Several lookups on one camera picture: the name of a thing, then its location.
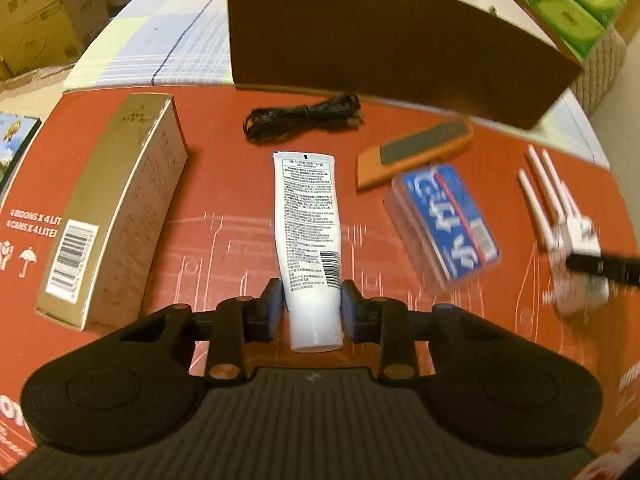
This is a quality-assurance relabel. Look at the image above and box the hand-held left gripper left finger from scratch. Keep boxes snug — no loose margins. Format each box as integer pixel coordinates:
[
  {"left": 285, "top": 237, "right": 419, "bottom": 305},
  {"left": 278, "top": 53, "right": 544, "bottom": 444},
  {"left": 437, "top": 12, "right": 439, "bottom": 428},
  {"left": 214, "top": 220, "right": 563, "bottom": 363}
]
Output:
[{"left": 119, "top": 278, "right": 287, "bottom": 385}]

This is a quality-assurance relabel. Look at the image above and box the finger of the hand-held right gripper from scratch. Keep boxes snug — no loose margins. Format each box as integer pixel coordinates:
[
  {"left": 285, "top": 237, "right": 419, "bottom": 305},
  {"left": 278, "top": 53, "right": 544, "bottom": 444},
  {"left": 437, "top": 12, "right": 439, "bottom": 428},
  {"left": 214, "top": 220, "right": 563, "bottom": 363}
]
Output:
[{"left": 565, "top": 252, "right": 640, "bottom": 288}]

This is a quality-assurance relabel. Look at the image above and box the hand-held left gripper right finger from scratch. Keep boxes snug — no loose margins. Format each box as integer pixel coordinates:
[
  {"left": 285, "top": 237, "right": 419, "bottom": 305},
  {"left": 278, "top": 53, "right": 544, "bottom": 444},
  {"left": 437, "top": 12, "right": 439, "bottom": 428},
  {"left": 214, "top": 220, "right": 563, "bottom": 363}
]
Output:
[{"left": 341, "top": 279, "right": 506, "bottom": 385}]

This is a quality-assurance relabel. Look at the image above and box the white wifi repeater with antennas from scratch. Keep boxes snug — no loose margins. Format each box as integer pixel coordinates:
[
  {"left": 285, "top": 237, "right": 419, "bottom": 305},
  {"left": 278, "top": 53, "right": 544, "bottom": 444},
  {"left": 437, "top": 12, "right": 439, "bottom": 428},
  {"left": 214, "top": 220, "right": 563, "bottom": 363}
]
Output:
[{"left": 517, "top": 144, "right": 611, "bottom": 317}]

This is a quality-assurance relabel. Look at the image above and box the white hand cream tube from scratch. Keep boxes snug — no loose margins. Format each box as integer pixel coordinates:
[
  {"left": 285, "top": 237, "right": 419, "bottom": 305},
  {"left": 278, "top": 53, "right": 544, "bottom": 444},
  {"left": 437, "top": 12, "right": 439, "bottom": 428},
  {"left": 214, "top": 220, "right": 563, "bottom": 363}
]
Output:
[{"left": 272, "top": 151, "right": 346, "bottom": 353}]

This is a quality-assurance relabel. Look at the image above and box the blue card box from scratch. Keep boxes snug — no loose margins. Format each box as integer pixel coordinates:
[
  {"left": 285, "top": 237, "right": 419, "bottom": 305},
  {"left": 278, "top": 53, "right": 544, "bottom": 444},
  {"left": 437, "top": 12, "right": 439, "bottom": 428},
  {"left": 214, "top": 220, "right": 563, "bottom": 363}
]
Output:
[{"left": 384, "top": 162, "right": 502, "bottom": 291}]

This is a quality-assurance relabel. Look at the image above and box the orange and black sharpener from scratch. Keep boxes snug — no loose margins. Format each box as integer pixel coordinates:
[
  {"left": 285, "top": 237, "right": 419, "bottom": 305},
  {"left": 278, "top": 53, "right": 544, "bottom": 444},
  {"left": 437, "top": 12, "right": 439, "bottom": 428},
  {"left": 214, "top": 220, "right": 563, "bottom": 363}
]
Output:
[{"left": 356, "top": 121, "right": 474, "bottom": 192}]

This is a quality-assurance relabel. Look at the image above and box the gold rectangular box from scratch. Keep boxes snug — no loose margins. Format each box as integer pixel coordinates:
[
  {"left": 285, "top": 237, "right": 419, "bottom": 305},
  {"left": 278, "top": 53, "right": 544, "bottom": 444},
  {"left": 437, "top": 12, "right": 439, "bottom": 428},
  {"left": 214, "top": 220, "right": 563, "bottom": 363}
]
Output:
[{"left": 35, "top": 92, "right": 189, "bottom": 332}]

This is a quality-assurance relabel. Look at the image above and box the black cable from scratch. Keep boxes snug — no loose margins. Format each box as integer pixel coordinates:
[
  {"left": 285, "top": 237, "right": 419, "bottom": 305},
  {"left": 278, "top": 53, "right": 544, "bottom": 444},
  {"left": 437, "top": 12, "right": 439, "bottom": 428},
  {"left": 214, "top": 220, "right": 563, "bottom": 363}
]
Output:
[{"left": 243, "top": 92, "right": 363, "bottom": 147}]

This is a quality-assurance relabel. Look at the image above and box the red printed cardboard sheet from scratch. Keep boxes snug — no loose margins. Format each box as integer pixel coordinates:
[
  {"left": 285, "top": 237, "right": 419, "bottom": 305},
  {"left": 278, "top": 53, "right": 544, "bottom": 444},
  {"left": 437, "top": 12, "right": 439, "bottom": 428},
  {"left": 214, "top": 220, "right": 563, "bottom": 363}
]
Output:
[{"left": 0, "top": 85, "right": 633, "bottom": 461}]

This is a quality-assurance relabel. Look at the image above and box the chair with quilted cover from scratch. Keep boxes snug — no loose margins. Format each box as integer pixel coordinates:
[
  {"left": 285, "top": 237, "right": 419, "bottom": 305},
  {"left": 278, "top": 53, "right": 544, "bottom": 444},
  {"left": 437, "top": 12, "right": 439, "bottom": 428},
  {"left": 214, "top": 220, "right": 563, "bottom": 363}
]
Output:
[{"left": 570, "top": 30, "right": 629, "bottom": 117}]

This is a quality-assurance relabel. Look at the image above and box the green and white box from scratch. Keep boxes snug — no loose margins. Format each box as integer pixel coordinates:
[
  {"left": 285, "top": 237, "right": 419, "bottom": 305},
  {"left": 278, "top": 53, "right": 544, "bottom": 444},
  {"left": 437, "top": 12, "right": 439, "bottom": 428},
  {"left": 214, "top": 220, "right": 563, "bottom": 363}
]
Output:
[{"left": 0, "top": 112, "right": 43, "bottom": 196}]

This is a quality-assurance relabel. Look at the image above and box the cream floral tablecloth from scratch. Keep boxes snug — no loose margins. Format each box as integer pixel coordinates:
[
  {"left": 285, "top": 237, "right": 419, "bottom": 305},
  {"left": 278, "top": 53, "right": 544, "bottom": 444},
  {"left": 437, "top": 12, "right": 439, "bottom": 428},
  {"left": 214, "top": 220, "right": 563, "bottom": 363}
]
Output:
[{"left": 0, "top": 60, "right": 81, "bottom": 117}]

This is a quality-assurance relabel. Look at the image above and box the brown cardboard shipping box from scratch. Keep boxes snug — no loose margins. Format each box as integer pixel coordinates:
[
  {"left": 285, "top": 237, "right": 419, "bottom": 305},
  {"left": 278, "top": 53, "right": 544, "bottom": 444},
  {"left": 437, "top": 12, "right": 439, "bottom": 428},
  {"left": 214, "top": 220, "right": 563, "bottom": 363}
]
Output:
[{"left": 0, "top": 0, "right": 113, "bottom": 81}]

